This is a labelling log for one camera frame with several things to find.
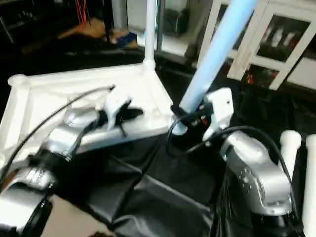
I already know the white plastic table top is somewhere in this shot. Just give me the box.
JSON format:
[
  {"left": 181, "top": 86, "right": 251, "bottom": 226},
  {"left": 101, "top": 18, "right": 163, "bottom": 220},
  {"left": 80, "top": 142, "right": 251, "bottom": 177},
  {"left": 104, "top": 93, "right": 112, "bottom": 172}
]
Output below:
[{"left": 0, "top": 59, "right": 177, "bottom": 166}]

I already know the white plastic table leg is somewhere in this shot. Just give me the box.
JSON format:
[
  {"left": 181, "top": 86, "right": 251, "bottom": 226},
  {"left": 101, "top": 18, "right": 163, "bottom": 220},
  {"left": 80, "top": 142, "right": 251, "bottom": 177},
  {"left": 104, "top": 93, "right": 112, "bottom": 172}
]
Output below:
[
  {"left": 170, "top": 0, "right": 258, "bottom": 136},
  {"left": 305, "top": 133, "right": 316, "bottom": 237},
  {"left": 143, "top": 0, "right": 158, "bottom": 72},
  {"left": 278, "top": 129, "right": 303, "bottom": 184}
]

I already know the brown cardboard box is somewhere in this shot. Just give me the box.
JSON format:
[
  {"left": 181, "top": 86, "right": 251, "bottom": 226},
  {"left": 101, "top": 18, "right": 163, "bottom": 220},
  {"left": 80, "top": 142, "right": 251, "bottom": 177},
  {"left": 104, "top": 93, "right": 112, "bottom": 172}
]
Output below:
[{"left": 110, "top": 30, "right": 140, "bottom": 48}]

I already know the black work mat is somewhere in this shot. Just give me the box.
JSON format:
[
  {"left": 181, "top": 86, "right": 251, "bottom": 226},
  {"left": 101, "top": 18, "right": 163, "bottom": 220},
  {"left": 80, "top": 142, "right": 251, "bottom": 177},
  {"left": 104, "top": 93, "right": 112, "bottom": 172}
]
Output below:
[{"left": 0, "top": 35, "right": 316, "bottom": 237}]

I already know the grey metal pole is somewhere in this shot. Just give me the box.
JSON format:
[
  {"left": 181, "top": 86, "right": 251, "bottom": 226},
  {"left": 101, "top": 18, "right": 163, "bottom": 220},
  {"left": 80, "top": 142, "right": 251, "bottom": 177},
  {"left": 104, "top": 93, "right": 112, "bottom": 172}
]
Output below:
[{"left": 156, "top": 0, "right": 165, "bottom": 52}]

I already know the white appliance cabinet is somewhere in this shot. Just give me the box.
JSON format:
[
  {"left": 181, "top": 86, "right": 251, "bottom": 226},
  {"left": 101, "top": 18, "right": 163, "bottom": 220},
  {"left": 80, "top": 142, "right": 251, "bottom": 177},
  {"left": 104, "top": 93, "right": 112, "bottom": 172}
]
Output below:
[{"left": 126, "top": 0, "right": 200, "bottom": 50}]

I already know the white drawer unit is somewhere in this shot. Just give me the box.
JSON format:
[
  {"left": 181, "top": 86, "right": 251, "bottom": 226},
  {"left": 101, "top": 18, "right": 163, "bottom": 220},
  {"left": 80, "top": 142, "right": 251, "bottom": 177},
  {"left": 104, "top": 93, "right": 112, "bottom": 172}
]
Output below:
[{"left": 289, "top": 57, "right": 316, "bottom": 89}]

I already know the white glass door cabinet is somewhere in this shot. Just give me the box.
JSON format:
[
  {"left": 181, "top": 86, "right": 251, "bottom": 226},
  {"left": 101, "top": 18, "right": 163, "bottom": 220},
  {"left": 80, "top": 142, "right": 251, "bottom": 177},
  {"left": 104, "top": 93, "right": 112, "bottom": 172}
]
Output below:
[{"left": 197, "top": 0, "right": 316, "bottom": 90}]

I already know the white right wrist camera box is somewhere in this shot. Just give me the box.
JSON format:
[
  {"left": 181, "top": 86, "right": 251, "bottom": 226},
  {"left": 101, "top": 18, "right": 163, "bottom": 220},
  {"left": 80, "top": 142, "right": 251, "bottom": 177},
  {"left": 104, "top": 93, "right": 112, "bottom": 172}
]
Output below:
[{"left": 201, "top": 87, "right": 234, "bottom": 142}]

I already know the red cable bundle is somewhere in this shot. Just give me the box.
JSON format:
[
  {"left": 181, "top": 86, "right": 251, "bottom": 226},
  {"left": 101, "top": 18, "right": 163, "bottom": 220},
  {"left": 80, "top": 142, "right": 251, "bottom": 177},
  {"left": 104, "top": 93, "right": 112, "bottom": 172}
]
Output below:
[{"left": 74, "top": 0, "right": 88, "bottom": 25}]

